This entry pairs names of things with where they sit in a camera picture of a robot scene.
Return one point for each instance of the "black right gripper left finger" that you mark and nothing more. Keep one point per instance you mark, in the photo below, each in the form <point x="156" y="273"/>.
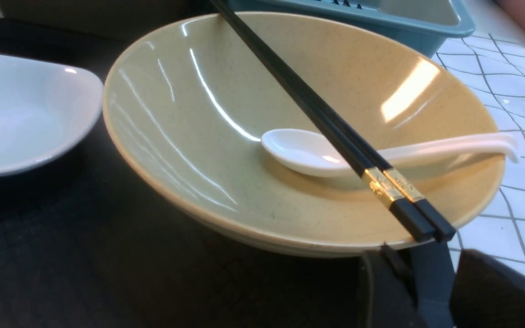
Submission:
<point x="385" y="301"/>

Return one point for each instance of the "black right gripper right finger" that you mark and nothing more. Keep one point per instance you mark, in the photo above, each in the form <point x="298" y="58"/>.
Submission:
<point x="487" y="293"/>

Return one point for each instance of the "blue plastic chopstick bin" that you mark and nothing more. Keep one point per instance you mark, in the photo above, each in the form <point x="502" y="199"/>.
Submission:
<point x="423" y="25"/>

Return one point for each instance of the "small white square dish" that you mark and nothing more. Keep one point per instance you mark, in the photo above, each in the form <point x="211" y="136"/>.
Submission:
<point x="46" y="109"/>

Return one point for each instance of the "large beige noodle bowl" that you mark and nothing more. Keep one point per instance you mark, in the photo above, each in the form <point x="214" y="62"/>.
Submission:
<point x="186" y="106"/>

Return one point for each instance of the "black textured serving tray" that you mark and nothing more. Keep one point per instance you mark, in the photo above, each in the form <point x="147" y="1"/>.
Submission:
<point x="86" y="243"/>

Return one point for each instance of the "white ceramic soup spoon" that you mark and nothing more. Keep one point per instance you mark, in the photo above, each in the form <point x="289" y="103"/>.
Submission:
<point x="311" y="154"/>

